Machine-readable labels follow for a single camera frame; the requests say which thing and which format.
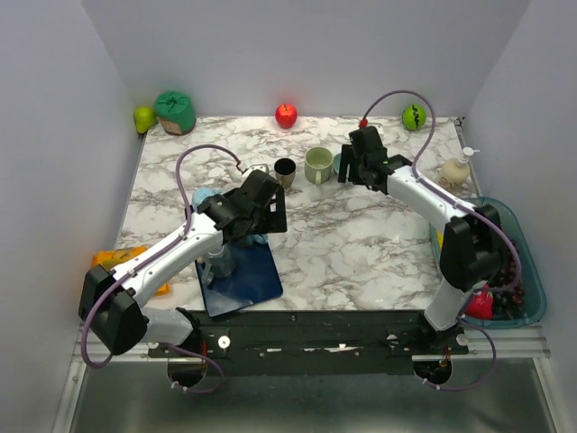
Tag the light blue small mug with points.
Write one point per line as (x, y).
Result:
(201, 194)

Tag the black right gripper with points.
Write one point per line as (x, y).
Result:
(347, 153)

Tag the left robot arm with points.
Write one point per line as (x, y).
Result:
(113, 303)

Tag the green wrapped cylinder package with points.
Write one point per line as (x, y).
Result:
(175, 112)

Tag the pale green mug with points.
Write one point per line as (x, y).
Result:
(318, 165)

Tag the dark teal upside-down mug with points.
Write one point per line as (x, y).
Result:
(217, 264)

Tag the dark purple grapes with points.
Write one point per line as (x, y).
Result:
(507, 304)

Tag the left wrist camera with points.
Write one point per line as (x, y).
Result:
(256, 167)

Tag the teal mug with bird picture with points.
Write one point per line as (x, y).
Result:
(337, 163)

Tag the red dragon fruit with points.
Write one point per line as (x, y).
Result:
(481, 306)

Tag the green striped ball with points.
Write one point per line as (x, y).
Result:
(414, 117)

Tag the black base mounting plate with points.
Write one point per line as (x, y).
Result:
(285, 343)

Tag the teal plastic fruit bin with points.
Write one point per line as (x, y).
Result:
(513, 237)

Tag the brown striped mug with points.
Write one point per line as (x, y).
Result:
(285, 172)

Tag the blue mug with gold pattern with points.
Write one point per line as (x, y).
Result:
(250, 240)

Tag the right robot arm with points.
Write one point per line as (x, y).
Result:
(472, 250)

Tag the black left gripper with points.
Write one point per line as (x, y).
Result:
(275, 221)

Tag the cream lotion pump bottle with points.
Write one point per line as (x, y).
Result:
(456, 171)

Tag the yellow-green pear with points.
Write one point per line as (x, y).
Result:
(144, 118)

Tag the dark blue tray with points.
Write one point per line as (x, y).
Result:
(255, 280)

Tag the orange snack bag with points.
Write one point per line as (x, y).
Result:
(111, 258)

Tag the red apple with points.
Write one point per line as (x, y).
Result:
(286, 116)

